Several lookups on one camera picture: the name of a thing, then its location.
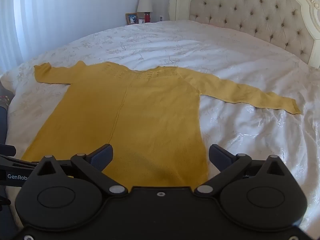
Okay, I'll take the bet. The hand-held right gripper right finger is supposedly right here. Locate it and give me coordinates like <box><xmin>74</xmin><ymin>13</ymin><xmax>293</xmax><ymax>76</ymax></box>
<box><xmin>194</xmin><ymin>144</ymin><xmax>288</xmax><ymax>197</ymax></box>

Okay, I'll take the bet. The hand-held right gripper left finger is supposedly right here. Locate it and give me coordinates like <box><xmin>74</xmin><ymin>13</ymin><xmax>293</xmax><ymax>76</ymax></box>
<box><xmin>37</xmin><ymin>144</ymin><xmax>126</xmax><ymax>196</ymax></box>

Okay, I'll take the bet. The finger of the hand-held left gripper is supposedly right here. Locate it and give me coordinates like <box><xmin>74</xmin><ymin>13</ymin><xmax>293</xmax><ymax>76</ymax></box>
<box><xmin>0</xmin><ymin>155</ymin><xmax>41</xmax><ymax>168</ymax></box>
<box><xmin>0</xmin><ymin>144</ymin><xmax>17</xmax><ymax>156</ymax></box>

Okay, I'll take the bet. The yellow knit sweater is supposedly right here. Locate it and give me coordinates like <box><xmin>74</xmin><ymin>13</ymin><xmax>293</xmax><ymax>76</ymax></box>
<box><xmin>21</xmin><ymin>60</ymin><xmax>303</xmax><ymax>188</ymax></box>

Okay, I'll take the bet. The person's patterned clothing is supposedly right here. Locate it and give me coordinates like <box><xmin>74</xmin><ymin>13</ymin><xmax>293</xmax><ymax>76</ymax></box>
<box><xmin>0</xmin><ymin>79</ymin><xmax>14</xmax><ymax>143</ymax></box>

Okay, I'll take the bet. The white window curtain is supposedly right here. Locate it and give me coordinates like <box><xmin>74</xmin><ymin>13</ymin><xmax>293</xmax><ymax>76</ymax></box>
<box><xmin>0</xmin><ymin>0</ymin><xmax>78</xmax><ymax>64</ymax></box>

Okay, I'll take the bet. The cream tufted headboard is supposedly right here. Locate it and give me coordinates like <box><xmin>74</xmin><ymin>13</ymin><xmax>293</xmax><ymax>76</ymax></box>
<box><xmin>169</xmin><ymin>0</ymin><xmax>320</xmax><ymax>69</ymax></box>

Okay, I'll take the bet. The white shade table lamp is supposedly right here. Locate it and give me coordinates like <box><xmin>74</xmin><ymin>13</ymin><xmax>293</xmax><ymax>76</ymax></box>
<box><xmin>136</xmin><ymin>0</ymin><xmax>153</xmax><ymax>13</ymax></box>

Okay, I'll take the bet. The wooden picture frame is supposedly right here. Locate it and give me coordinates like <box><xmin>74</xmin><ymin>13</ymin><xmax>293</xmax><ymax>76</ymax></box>
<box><xmin>125</xmin><ymin>12</ymin><xmax>139</xmax><ymax>26</ymax></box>

